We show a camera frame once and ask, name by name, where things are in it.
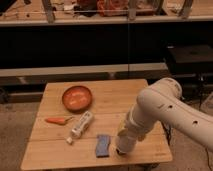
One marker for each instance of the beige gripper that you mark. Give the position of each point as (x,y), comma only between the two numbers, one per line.
(132,131)

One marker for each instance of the white ceramic cup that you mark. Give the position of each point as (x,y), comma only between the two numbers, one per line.
(125,144)

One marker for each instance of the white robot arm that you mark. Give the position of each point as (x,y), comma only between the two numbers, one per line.
(161,101)

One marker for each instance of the blue sponge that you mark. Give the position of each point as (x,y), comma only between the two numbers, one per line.
(102,147)

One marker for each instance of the white tube bottle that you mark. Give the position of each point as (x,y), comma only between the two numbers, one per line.
(78,129)

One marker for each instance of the wooden table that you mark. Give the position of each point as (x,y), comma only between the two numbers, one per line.
(47,147)

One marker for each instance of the orange round bowl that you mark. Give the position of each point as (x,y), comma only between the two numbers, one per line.
(77,98)

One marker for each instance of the orange toy carrot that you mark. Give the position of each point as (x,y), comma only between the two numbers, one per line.
(58,120)

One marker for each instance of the black box on right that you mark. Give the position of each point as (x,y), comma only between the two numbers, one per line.
(190,58)

